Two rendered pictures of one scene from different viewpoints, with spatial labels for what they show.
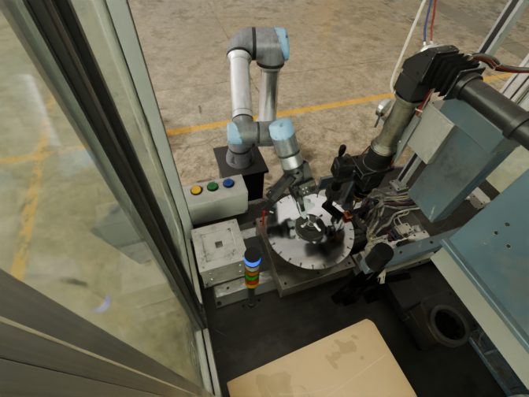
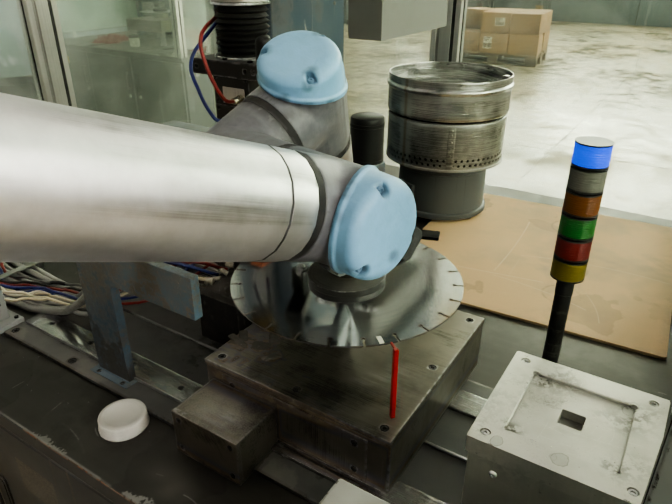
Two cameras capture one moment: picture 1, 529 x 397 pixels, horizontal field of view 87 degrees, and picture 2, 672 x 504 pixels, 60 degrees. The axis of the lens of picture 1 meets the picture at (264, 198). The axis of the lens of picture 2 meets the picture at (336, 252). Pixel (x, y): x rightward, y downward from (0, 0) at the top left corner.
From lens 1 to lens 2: 1.18 m
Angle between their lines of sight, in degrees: 87
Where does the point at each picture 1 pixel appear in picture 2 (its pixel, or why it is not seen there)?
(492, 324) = (424, 14)
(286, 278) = (459, 323)
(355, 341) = not seen: hidden behind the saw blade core
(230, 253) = (555, 386)
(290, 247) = (427, 279)
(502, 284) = not seen: outside the picture
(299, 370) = (533, 305)
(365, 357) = not seen: hidden behind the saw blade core
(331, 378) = (497, 281)
